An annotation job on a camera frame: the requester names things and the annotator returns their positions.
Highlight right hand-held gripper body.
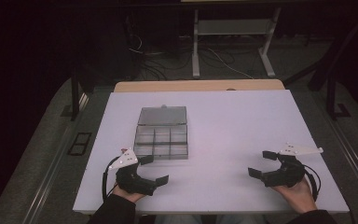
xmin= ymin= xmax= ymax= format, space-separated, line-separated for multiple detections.
xmin=260 ymin=143 xmax=324 ymax=189

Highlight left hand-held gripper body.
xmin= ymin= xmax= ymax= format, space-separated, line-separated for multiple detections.
xmin=108 ymin=147 xmax=158 ymax=197

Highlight person's left hand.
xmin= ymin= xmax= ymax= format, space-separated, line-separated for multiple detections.
xmin=112 ymin=186 xmax=146 ymax=203

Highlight person's right hand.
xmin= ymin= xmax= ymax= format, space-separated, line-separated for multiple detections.
xmin=271 ymin=176 xmax=318 ymax=214

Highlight clear plastic compartment box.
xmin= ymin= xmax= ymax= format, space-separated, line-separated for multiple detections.
xmin=132 ymin=105 xmax=189 ymax=161

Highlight black metal stand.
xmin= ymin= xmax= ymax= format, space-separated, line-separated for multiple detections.
xmin=70 ymin=66 xmax=95 ymax=122
xmin=282 ymin=8 xmax=358 ymax=121

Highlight wooden table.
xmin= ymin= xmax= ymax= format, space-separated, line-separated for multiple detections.
xmin=114 ymin=78 xmax=286 ymax=93

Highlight white metal stand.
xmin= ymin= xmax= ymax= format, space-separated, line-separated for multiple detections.
xmin=191 ymin=7 xmax=282 ymax=79

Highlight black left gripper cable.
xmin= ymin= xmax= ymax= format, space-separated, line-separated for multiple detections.
xmin=102 ymin=156 xmax=121 ymax=202

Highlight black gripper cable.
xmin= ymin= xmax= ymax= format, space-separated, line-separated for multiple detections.
xmin=102 ymin=156 xmax=121 ymax=202
xmin=302 ymin=163 xmax=322 ymax=202

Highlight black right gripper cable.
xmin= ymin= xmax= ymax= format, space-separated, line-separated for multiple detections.
xmin=302 ymin=163 xmax=322 ymax=202

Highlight metal floor rail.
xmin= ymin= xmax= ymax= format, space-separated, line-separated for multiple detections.
xmin=313 ymin=91 xmax=358 ymax=202
xmin=21 ymin=92 xmax=90 ymax=224

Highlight black floor cables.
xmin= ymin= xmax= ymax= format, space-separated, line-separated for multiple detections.
xmin=127 ymin=15 xmax=197 ymax=81

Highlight white floor cable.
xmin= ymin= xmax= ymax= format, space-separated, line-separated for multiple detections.
xmin=209 ymin=46 xmax=255 ymax=80

